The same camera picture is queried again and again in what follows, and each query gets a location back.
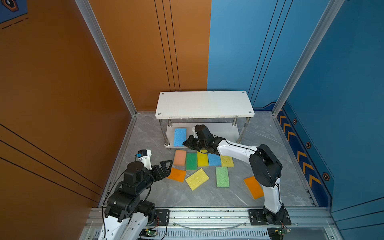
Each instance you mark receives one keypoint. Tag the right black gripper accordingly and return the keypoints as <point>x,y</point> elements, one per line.
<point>188,143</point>

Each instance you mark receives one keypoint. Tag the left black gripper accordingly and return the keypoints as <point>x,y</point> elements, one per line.
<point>165,172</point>

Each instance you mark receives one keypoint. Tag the blue sponge row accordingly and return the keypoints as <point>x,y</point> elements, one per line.
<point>214,160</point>
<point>180,136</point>

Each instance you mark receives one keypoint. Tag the pale yellow sponge row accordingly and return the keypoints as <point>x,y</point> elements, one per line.
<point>227,161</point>

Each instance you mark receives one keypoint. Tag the light green sponge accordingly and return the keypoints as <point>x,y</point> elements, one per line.
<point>222,177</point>

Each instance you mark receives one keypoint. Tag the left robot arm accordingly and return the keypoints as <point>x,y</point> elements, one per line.
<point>126,216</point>

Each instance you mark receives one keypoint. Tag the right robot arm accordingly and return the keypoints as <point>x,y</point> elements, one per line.
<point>266,167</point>

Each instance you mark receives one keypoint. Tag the white two-tier shelf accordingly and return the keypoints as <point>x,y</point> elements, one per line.
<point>229,113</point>

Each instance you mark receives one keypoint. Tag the orange sponge left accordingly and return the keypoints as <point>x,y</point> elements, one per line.
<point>177,175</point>

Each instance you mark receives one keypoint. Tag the orange sponge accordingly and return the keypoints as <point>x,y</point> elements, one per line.
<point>177,175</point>
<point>254,187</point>

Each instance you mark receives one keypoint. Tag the dark green sponge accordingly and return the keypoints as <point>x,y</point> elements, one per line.
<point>191,162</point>

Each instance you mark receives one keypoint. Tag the pink sponge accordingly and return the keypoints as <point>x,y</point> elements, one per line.
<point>180,158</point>

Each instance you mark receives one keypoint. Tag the bright yellow sponge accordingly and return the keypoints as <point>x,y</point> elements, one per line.
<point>202,159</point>

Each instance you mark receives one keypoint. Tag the pale yellow sponge tilted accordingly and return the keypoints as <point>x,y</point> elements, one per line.
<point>197,179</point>

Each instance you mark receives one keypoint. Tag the green circuit board left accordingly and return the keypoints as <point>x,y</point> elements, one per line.
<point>151,233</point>

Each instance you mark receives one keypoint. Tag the orange sponge right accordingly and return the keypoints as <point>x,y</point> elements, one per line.
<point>254,187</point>

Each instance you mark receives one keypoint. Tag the circuit board right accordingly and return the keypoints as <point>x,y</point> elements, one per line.
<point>278,234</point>

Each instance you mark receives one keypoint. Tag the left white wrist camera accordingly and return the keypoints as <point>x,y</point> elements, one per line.
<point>144,157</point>

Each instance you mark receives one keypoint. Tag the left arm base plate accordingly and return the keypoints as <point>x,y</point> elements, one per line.
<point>159,217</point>

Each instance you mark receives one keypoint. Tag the aluminium front rail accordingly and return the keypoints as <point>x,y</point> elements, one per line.
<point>231,223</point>

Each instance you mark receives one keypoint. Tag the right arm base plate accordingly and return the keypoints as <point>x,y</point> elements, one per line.
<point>262,217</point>

